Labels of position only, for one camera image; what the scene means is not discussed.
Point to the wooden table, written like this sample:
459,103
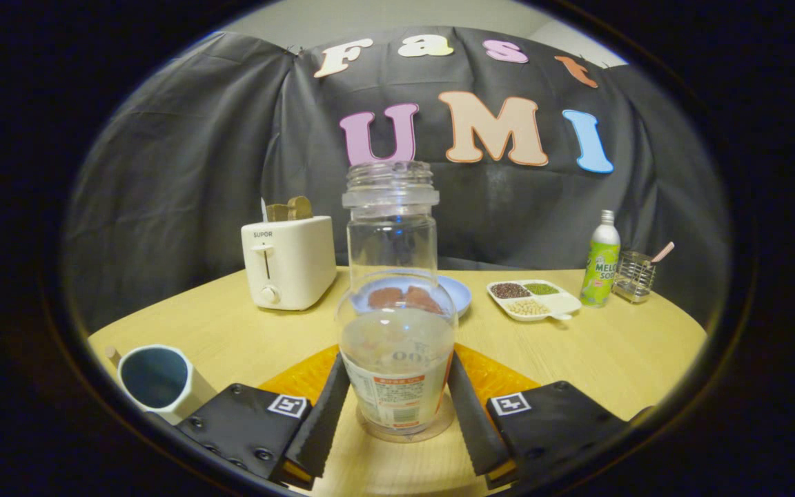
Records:
577,352

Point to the white flat stick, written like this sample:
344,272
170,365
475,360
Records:
263,210

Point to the green soda bottle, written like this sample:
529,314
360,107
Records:
601,269

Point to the white divided snack dish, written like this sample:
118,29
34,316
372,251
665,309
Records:
535,300

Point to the light blue plate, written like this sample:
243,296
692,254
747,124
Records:
461,293

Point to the black backdrop cloth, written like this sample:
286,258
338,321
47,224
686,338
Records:
183,172

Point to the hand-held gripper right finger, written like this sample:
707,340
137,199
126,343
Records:
470,421

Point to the round brown coaster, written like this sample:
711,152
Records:
444,422

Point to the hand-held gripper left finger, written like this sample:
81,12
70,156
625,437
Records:
321,421

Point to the brown meat slice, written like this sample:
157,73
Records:
424,300
385,298

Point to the cream white toaster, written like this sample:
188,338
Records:
294,266

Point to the toasted bread slice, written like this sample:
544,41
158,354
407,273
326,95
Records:
301,207
277,212

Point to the clear glass juice bottle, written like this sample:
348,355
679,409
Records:
397,345

